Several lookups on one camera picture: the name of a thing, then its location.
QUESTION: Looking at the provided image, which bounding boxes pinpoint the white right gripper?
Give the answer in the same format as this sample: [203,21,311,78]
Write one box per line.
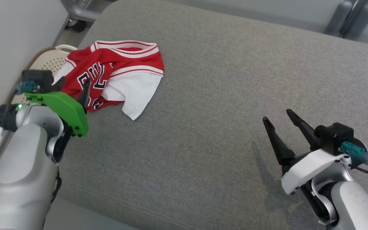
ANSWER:
[263,109,352,195]

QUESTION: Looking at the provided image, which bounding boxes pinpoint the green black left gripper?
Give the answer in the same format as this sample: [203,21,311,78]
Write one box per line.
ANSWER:
[24,76,91,138]

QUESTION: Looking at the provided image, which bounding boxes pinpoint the red white basketball jersey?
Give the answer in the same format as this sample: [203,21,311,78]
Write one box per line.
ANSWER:
[52,40,165,121]

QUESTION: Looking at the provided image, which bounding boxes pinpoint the cream plastic laundry basket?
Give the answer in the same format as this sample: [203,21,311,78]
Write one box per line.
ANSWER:
[11,45,77,106]

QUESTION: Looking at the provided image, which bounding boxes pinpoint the black caster wheel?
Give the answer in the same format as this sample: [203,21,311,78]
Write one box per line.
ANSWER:
[66,18,87,33]

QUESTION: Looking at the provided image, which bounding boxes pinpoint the teal plug left arm cable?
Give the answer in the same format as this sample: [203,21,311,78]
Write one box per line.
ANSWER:
[0,81,40,203]

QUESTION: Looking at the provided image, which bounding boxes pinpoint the teal plug arm cable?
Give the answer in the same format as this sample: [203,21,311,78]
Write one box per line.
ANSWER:
[341,141,368,182]
[0,81,40,203]

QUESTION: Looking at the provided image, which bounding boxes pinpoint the teal plug right arm cable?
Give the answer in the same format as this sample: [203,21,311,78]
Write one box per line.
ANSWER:
[341,141,368,182]

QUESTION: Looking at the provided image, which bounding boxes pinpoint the grey metal trolley frame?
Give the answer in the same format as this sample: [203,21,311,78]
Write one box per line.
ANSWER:
[60,0,114,21]

